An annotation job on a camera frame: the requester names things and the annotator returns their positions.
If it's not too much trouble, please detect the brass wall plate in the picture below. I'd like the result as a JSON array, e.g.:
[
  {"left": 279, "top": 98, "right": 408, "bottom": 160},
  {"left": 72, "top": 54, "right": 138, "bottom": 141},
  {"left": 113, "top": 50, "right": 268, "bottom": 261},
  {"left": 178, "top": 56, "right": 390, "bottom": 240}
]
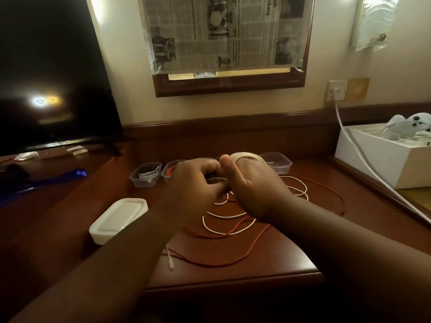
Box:
[{"left": 346, "top": 77, "right": 371, "bottom": 101}]

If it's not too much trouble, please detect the white cardboard box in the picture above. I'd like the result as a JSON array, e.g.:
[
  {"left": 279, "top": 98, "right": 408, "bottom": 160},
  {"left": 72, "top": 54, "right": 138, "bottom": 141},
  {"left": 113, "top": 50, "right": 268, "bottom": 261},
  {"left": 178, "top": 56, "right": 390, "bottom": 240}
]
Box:
[{"left": 334, "top": 123, "right": 431, "bottom": 190}]

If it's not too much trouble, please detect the white controller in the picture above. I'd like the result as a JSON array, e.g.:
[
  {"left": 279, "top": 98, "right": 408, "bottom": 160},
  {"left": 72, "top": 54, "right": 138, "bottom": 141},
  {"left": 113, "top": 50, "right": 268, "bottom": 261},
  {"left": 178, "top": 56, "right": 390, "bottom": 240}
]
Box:
[{"left": 382, "top": 112, "right": 431, "bottom": 142}]

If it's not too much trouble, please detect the white container lid stack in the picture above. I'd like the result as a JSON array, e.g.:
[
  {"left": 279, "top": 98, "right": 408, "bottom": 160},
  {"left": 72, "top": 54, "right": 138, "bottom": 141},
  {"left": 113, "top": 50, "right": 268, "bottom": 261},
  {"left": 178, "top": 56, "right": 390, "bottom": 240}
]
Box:
[{"left": 89, "top": 198, "right": 149, "bottom": 245}]

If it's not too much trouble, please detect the white power cable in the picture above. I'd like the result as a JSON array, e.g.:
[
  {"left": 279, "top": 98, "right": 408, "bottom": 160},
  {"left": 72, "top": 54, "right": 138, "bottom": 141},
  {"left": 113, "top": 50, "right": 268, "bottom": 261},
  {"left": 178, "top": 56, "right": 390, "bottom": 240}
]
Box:
[{"left": 333, "top": 87, "right": 431, "bottom": 226}]

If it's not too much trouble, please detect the person's right forearm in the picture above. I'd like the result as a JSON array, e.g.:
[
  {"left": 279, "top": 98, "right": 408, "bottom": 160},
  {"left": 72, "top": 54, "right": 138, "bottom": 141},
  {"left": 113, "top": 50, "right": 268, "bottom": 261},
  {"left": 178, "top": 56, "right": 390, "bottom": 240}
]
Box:
[{"left": 266, "top": 195, "right": 431, "bottom": 323}]

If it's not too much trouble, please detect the clear container with white cable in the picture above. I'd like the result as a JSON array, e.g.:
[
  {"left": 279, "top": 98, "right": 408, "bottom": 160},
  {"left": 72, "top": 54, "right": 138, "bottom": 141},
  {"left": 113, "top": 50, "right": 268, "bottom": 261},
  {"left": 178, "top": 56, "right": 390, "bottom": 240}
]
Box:
[{"left": 129, "top": 162, "right": 163, "bottom": 188}]

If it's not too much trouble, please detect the white wall socket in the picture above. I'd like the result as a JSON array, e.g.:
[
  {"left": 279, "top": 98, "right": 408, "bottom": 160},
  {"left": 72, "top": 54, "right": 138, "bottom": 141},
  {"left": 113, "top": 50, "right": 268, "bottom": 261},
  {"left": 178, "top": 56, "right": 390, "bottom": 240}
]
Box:
[{"left": 327, "top": 80, "right": 349, "bottom": 102}]

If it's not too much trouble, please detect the person's left hand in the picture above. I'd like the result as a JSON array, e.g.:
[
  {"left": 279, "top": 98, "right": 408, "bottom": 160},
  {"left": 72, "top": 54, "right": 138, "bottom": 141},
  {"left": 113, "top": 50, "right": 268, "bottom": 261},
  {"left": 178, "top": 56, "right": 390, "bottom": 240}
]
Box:
[{"left": 158, "top": 158, "right": 231, "bottom": 227}]

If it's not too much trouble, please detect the person's right hand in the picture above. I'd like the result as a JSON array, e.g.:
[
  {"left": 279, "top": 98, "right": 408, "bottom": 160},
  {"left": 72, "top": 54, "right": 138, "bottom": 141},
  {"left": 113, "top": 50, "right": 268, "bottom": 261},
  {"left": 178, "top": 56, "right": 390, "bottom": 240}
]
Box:
[{"left": 219, "top": 153, "right": 297, "bottom": 224}]

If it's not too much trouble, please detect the wall lamp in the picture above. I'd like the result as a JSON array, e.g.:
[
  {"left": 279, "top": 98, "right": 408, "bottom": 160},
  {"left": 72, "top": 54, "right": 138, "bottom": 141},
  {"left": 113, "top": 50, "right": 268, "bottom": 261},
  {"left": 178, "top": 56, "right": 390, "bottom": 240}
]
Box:
[{"left": 350, "top": 0, "right": 401, "bottom": 52}]

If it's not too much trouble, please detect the small white packet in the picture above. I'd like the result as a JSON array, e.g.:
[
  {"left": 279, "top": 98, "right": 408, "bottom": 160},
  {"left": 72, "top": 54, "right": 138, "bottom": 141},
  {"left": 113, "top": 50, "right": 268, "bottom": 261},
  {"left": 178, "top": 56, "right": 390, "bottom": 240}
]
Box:
[{"left": 13, "top": 151, "right": 40, "bottom": 162}]

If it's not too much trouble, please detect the wooden framed mirror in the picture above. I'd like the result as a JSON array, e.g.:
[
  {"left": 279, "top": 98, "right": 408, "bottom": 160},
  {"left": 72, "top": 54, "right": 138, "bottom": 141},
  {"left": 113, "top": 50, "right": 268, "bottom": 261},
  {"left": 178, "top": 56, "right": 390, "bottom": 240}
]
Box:
[{"left": 136, "top": 0, "right": 317, "bottom": 98}]

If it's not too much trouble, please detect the clear container with red cable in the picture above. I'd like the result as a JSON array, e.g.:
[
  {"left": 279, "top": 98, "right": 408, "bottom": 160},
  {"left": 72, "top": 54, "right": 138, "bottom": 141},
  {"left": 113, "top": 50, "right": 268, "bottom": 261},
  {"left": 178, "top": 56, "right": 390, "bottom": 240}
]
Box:
[{"left": 161, "top": 159, "right": 186, "bottom": 183}]

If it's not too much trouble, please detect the empty clear plastic container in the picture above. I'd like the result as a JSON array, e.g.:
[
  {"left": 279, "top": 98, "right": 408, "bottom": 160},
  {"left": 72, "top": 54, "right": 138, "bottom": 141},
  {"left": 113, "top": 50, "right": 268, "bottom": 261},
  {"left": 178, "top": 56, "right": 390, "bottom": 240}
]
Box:
[{"left": 259, "top": 152, "right": 293, "bottom": 175}]

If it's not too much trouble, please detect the red cable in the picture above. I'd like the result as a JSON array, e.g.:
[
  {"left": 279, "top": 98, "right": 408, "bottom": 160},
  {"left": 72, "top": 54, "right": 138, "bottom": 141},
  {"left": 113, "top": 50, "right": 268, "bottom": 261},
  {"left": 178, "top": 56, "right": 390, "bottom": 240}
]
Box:
[{"left": 167, "top": 175, "right": 345, "bottom": 268}]

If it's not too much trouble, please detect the black television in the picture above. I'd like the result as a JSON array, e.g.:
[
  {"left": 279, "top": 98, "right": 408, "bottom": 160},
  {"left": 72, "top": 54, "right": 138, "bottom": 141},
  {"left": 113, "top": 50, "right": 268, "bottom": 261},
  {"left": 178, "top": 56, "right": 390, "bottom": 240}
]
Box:
[{"left": 0, "top": 0, "right": 123, "bottom": 157}]

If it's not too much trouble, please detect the person's left forearm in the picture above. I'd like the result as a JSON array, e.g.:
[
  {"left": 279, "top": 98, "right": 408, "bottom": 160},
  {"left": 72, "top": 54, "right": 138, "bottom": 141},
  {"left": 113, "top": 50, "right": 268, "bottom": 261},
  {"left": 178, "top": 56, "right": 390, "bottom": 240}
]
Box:
[{"left": 7, "top": 207, "right": 189, "bottom": 323}]

